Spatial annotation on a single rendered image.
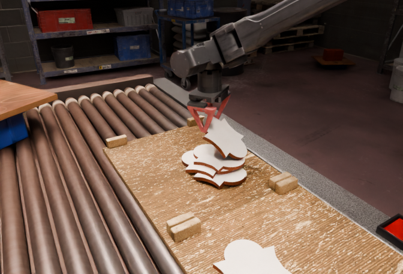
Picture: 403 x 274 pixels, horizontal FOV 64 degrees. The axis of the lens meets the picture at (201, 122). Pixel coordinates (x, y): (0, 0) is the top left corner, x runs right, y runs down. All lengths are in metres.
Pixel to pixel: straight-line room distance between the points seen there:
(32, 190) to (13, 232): 0.14
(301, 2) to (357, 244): 0.45
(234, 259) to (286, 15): 0.44
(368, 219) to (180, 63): 0.53
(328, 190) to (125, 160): 0.53
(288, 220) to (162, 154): 0.39
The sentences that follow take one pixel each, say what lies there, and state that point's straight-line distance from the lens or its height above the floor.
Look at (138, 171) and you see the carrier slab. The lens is 0.85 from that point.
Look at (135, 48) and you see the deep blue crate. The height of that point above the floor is 0.31.
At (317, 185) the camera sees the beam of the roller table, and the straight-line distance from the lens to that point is 0.87.
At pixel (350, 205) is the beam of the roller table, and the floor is 0.92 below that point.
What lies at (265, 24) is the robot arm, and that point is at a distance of 0.64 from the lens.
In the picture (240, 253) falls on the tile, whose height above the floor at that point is 0.95.
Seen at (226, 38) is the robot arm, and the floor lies 1.27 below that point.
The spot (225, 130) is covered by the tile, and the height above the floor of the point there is 1.03.
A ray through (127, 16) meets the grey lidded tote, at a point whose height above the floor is 0.78.
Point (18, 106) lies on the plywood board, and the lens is 1.09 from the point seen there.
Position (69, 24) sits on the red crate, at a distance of 4.82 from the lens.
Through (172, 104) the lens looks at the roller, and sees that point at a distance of 1.29.
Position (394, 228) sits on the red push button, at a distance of 0.79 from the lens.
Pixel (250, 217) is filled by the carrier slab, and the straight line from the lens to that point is 0.71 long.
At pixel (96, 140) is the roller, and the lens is 1.06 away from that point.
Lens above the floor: 1.40
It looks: 26 degrees down
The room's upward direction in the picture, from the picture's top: straight up
